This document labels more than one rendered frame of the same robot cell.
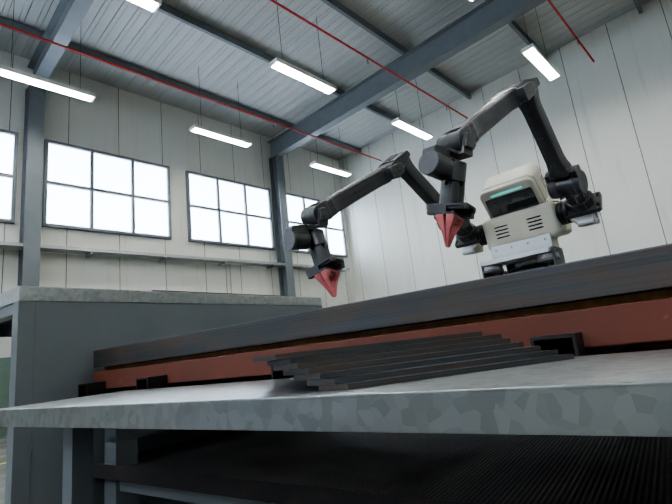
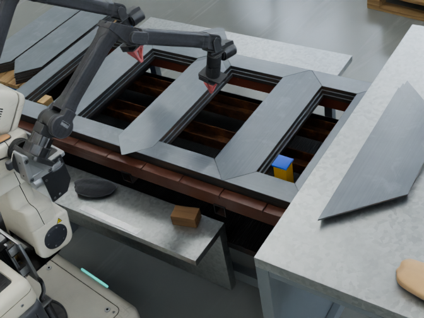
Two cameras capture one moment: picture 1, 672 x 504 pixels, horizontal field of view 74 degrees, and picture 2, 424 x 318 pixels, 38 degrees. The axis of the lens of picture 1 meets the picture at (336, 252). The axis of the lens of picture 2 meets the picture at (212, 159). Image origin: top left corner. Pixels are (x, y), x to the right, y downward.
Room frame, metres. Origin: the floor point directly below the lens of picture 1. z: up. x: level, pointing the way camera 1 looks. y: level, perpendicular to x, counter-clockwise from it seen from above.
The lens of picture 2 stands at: (3.31, 0.12, 2.39)
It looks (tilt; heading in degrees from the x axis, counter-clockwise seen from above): 41 degrees down; 184
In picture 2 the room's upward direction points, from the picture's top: 11 degrees counter-clockwise
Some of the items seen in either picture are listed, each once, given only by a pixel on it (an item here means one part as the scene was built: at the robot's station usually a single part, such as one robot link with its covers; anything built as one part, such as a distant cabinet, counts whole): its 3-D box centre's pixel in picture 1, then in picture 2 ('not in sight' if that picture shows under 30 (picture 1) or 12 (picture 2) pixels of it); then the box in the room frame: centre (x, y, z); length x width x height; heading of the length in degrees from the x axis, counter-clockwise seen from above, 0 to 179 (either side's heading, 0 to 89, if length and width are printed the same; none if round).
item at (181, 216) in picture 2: not in sight; (185, 216); (1.71, -0.14, 0.70); 0.10 x 0.06 x 0.05; 69
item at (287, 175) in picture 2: not in sight; (284, 183); (1.68, 0.25, 0.78); 0.05 x 0.05 x 0.19; 55
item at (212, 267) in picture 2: not in sight; (105, 211); (1.38, -0.54, 0.47); 1.30 x 0.04 x 0.35; 55
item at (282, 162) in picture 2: not in sight; (282, 163); (1.68, 0.25, 0.88); 0.06 x 0.06 x 0.02; 55
